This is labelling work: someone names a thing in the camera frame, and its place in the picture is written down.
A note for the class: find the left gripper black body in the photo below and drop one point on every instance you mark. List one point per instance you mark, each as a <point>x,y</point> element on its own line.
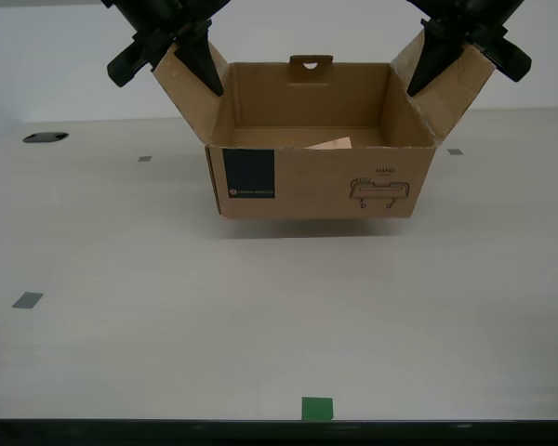
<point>167,14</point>

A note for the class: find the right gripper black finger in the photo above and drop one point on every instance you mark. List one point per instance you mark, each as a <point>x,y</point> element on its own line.
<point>437,51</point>
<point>509,58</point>

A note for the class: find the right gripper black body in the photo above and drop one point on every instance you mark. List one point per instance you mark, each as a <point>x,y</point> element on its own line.
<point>469,14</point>

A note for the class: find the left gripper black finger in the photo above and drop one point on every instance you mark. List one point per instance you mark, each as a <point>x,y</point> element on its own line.
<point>200,51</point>
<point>128,65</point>

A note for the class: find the light wooden block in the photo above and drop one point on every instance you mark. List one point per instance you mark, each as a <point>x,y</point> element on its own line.
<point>332,144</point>

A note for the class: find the brown cardboard box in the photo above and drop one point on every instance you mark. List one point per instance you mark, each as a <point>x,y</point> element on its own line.
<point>316,186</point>

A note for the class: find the grey tape marker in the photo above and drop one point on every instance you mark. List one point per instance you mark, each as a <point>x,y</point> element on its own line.
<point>455,152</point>
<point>144,159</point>
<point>27,301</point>

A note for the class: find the green tape marker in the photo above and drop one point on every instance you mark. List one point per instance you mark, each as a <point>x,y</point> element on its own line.
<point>317,409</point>

